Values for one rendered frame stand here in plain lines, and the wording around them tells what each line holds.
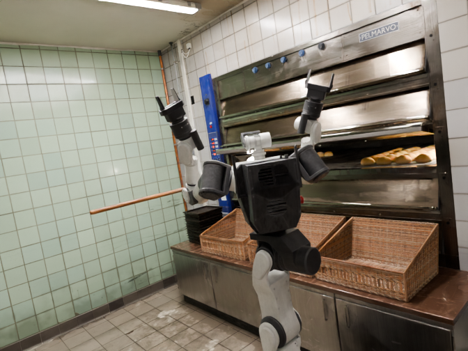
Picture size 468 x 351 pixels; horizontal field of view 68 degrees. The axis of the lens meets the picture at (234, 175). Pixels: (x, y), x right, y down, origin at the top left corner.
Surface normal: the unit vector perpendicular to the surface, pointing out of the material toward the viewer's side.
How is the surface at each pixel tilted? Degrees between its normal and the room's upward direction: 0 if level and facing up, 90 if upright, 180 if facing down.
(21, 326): 90
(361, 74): 70
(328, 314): 90
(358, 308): 91
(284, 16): 90
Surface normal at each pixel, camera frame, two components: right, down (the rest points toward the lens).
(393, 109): -0.75, -0.17
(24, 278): 0.65, -0.02
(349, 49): -0.75, 0.21
